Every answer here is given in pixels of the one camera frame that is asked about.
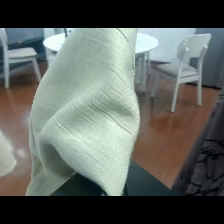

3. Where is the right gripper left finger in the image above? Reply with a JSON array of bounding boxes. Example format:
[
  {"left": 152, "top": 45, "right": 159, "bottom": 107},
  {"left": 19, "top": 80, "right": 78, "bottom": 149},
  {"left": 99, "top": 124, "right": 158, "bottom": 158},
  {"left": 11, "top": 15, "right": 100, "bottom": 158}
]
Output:
[{"left": 51, "top": 172, "right": 108, "bottom": 197}]

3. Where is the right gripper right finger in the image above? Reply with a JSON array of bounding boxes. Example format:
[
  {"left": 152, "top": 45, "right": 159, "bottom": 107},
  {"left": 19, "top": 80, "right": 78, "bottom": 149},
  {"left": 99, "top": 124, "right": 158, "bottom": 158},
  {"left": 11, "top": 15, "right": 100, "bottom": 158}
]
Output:
[{"left": 122, "top": 159, "right": 175, "bottom": 197}]

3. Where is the green shirt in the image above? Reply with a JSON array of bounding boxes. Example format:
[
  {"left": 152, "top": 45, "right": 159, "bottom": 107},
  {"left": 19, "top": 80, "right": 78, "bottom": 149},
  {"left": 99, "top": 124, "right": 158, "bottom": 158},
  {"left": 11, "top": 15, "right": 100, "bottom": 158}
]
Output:
[{"left": 25, "top": 27, "right": 141, "bottom": 197}]

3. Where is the white chair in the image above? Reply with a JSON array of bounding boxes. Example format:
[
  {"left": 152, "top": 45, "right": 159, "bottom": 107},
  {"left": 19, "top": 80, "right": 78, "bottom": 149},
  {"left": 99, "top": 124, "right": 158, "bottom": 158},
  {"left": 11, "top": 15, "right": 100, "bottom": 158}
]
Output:
[
  {"left": 0, "top": 27, "right": 43, "bottom": 90},
  {"left": 149, "top": 32, "right": 213, "bottom": 113}
]

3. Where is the white round table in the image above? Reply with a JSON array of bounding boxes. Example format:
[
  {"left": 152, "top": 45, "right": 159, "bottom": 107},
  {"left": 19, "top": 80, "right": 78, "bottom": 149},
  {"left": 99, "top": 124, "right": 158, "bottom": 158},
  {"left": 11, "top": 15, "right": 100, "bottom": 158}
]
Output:
[{"left": 42, "top": 31, "right": 160, "bottom": 95}]

